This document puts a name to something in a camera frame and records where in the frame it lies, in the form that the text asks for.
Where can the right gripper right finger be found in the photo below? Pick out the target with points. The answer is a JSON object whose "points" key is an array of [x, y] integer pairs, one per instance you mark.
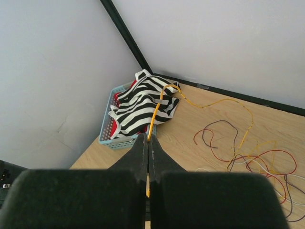
{"points": [[180, 199]]}

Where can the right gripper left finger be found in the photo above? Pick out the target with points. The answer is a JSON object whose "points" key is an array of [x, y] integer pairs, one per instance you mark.
{"points": [[112, 198]]}

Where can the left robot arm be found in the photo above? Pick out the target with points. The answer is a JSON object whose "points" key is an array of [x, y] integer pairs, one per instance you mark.
{"points": [[8, 173]]}

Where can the light blue plastic basket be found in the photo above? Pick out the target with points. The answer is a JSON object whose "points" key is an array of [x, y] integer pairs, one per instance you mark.
{"points": [[147, 92]]}

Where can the black white striped cloth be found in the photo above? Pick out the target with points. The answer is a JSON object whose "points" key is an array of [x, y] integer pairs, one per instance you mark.
{"points": [[167, 101]]}

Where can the black frame post left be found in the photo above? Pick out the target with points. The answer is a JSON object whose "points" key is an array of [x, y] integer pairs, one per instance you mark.
{"points": [[125, 33]]}

